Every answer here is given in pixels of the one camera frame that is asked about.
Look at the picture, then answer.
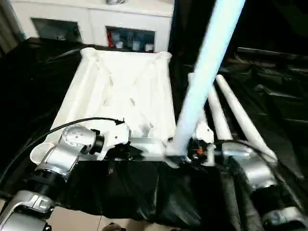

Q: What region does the white plastic table leg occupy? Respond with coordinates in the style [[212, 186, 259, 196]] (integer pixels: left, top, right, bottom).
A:
[[206, 83, 233, 141], [187, 71, 209, 128], [215, 74, 278, 162], [165, 0, 246, 160]]

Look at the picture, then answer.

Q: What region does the long black bar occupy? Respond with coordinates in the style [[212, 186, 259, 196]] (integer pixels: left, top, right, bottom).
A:
[[236, 46, 308, 60]]

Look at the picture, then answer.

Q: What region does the grey curtain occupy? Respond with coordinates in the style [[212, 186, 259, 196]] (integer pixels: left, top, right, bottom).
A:
[[0, 0, 25, 56]]

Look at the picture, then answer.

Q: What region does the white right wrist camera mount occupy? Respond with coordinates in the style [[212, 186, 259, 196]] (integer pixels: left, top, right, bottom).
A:
[[194, 121, 215, 167]]

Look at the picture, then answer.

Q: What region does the grey robot left foot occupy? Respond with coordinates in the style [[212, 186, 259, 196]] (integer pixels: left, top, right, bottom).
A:
[[105, 222, 126, 231]]

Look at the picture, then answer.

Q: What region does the white glass-door cabinet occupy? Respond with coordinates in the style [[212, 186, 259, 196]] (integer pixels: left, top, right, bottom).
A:
[[9, 0, 174, 53]]

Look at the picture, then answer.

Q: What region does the white plastic table top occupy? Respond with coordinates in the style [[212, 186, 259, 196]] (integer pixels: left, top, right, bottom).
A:
[[29, 47, 191, 169]]

